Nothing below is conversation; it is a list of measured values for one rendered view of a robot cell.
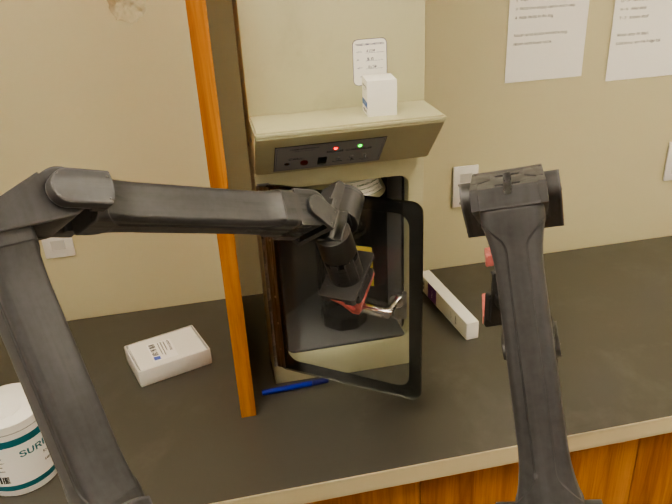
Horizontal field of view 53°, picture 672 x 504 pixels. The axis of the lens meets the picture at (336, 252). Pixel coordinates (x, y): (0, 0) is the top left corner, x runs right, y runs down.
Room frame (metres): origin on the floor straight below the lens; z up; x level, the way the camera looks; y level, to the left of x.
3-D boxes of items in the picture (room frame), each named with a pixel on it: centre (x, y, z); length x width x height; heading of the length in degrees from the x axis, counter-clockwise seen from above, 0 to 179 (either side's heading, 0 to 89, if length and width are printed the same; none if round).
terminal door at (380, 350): (1.09, -0.01, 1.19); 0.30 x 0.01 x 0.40; 64
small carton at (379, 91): (1.15, -0.09, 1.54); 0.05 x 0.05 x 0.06; 6
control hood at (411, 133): (1.14, -0.03, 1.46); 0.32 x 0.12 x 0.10; 101
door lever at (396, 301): (1.03, -0.06, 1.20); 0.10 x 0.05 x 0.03; 64
